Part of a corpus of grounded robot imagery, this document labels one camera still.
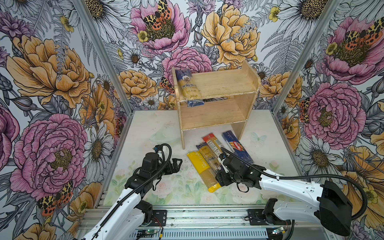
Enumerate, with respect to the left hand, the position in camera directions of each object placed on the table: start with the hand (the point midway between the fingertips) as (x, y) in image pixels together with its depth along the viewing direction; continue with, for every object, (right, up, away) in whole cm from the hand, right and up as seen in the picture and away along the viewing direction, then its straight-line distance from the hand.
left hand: (175, 166), depth 80 cm
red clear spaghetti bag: (+23, +10, +19) cm, 31 cm away
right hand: (+26, -8, 0) cm, 27 cm away
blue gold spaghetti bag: (+22, -1, +9) cm, 23 cm away
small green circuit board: (-12, -29, -9) cm, 32 cm away
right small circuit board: (+49, -28, -9) cm, 57 cm away
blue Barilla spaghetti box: (+37, +9, +16) cm, 41 cm away
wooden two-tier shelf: (+37, +44, +38) cm, 69 cm away
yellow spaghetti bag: (+16, -5, +7) cm, 19 cm away
